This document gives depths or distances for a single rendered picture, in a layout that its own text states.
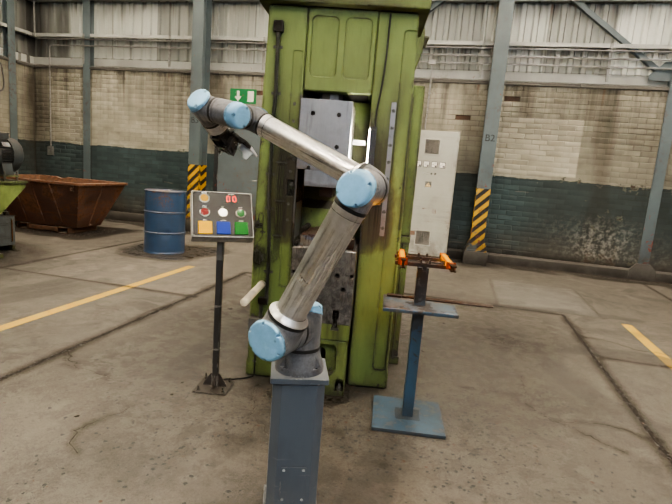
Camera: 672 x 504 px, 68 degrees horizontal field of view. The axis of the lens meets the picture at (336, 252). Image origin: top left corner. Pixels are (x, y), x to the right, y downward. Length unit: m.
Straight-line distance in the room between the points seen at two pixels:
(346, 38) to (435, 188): 5.28
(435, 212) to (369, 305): 5.16
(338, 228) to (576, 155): 7.62
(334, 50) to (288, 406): 2.06
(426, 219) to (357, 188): 6.72
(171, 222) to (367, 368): 4.69
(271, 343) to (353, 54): 1.95
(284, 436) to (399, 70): 2.11
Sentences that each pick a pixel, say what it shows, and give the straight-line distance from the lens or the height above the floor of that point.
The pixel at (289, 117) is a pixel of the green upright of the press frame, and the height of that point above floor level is 1.66.
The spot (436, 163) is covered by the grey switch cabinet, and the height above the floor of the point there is 1.59.
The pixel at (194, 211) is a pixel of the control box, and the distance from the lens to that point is 2.88.
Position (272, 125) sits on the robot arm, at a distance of 1.88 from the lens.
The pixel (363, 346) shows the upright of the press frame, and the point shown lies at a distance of 3.26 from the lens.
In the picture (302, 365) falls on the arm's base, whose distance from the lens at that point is 1.93.
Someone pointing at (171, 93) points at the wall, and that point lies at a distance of 10.47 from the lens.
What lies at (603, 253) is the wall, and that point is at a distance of 9.18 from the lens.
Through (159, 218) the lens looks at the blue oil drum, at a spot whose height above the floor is 0.51.
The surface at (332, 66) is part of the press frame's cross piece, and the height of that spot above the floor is 1.97.
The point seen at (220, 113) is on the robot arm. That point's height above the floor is 1.54.
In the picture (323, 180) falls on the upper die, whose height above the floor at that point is 1.31.
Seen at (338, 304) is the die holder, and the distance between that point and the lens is 2.97.
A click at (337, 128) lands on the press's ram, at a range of 2.94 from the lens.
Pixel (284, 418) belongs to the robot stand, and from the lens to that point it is 2.00.
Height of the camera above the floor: 1.38
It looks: 9 degrees down
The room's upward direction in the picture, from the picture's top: 5 degrees clockwise
